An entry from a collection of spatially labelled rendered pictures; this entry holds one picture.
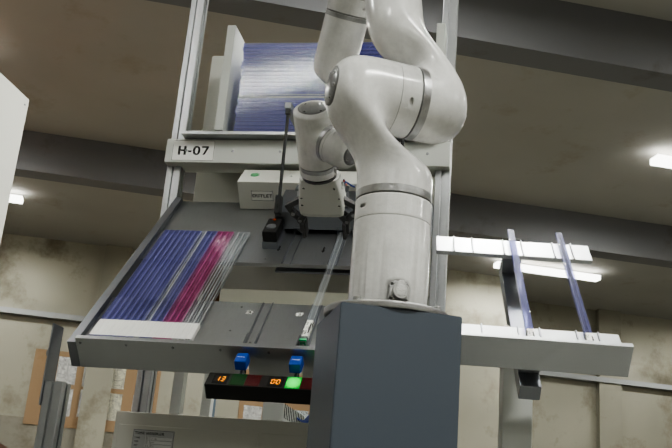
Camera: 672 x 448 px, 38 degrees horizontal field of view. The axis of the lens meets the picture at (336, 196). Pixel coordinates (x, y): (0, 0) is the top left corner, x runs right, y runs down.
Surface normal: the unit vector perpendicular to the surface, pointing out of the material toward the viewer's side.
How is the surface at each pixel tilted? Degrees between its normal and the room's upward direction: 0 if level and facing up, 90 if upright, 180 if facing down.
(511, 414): 90
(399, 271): 90
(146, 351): 134
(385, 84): 96
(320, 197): 144
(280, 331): 44
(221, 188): 90
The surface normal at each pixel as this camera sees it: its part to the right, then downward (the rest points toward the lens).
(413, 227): 0.55, -0.23
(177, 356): -0.17, 0.42
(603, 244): 0.21, -0.30
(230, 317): -0.05, -0.91
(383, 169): -0.36, -0.34
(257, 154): -0.16, -0.33
